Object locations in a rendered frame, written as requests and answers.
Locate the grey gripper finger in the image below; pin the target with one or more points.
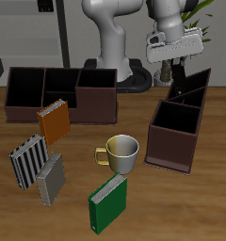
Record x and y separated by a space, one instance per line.
174 61
182 61

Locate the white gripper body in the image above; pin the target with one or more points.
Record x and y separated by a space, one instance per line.
176 48

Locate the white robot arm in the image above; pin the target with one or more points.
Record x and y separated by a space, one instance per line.
113 37

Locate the narrow dark brown desk caddy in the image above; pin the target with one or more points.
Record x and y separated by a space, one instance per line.
171 150

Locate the long dark brown desk caddy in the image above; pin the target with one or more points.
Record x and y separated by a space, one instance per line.
96 106

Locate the orange book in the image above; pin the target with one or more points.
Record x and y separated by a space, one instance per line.
55 125

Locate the green book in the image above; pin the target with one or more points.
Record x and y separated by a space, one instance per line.
110 204

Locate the grey book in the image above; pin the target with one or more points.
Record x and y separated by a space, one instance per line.
53 182

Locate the black and white striped book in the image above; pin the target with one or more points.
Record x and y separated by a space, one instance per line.
28 163

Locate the white and yellow mug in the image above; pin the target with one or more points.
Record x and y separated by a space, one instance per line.
122 157

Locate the black box on shelf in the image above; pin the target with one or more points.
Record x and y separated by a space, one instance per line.
45 5

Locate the grey shelf unit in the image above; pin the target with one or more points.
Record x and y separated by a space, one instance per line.
27 31

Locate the flat black base plate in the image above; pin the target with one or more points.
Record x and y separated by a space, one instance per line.
140 80

